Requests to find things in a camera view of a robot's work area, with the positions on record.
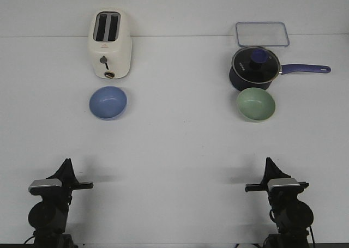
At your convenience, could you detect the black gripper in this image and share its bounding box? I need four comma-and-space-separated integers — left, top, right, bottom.
245, 157, 309, 204
48, 158, 94, 204

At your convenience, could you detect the green plastic bowl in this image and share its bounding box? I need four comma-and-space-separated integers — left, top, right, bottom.
236, 87, 276, 122

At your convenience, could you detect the blue plastic bowl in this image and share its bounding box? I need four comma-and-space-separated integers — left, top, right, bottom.
89, 86, 128, 120

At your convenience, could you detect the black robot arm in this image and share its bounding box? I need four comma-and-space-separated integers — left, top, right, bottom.
245, 157, 314, 247
28, 158, 93, 247

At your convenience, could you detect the dark blue saucepan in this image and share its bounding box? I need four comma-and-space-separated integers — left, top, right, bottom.
228, 46, 332, 92

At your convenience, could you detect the glass pot lid blue knob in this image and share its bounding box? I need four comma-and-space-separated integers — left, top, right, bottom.
232, 46, 281, 84

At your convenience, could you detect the clear container blue rim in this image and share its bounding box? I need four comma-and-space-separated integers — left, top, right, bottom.
235, 21, 290, 47

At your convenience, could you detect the white two-slot toaster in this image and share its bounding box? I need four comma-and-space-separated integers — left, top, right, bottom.
88, 8, 133, 79

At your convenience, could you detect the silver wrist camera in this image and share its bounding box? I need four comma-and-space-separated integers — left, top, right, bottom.
28, 178, 62, 196
267, 178, 300, 192

